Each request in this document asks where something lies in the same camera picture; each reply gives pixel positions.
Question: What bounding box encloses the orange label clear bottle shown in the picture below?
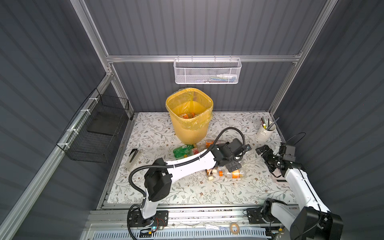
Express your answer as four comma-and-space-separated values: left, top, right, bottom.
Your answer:
218, 168, 247, 180

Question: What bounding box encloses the small orange soda bottle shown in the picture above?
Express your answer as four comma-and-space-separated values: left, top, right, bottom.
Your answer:
179, 113, 196, 119

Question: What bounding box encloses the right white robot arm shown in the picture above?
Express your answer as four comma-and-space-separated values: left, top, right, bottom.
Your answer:
256, 145, 344, 240

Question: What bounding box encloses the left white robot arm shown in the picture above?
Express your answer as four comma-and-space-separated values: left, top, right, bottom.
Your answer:
129, 127, 252, 220

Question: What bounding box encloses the yellow slatted waste bin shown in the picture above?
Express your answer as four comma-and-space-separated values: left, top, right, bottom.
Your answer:
166, 88, 214, 145

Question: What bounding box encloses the orange white label bottle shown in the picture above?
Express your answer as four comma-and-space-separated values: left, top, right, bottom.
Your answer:
206, 140, 215, 148

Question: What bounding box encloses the brown coffee bottle left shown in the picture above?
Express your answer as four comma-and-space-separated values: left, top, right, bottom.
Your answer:
206, 169, 215, 181

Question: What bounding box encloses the red label clear bottle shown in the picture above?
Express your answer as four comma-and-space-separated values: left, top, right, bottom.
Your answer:
192, 148, 200, 155

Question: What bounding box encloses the white pen holder cup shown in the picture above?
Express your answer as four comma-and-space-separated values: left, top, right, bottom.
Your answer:
256, 117, 277, 142

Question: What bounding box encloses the green plastic bottle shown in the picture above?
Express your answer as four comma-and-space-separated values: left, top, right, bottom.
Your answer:
173, 145, 196, 160

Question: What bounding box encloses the roll of tape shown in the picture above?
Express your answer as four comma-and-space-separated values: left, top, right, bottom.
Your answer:
229, 222, 240, 235

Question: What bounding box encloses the floral table mat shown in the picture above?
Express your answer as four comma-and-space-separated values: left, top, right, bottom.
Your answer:
104, 112, 297, 208

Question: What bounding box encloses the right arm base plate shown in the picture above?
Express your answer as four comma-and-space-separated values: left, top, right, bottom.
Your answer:
246, 207, 270, 224

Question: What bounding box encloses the white wire mesh basket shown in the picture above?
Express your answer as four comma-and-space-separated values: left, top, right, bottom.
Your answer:
173, 58, 242, 85

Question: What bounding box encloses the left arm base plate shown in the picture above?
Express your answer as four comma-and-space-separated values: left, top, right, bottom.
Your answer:
128, 210, 169, 228

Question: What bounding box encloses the black wire mesh basket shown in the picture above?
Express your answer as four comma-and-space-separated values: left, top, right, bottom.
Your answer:
57, 90, 131, 164

